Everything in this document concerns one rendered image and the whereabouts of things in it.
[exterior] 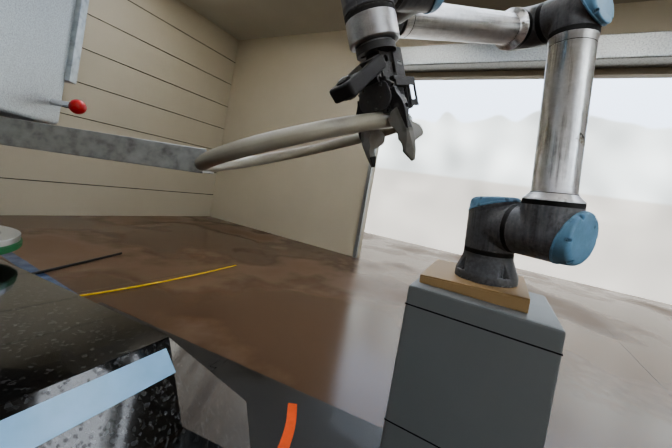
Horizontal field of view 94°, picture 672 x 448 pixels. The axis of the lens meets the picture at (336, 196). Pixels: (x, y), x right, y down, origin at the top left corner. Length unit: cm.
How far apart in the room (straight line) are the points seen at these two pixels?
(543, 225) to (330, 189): 490
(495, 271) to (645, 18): 495
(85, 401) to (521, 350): 91
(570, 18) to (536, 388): 95
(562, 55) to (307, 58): 586
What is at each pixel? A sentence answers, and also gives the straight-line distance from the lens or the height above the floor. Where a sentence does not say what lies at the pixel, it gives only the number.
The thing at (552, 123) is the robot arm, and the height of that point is 137.
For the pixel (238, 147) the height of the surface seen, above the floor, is 114.
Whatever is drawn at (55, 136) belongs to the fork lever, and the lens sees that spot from 78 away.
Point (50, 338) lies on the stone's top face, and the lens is 61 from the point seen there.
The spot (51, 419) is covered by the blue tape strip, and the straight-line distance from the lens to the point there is 51.
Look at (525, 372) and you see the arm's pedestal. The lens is 104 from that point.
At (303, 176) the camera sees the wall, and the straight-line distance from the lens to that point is 600.
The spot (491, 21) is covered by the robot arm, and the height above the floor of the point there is 161.
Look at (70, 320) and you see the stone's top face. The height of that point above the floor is 83.
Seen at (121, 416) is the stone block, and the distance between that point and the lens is 53.
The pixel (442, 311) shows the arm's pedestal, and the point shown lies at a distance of 101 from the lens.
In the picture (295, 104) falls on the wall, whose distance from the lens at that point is 646.
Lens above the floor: 110
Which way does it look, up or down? 1 degrees down
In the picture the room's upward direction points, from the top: 10 degrees clockwise
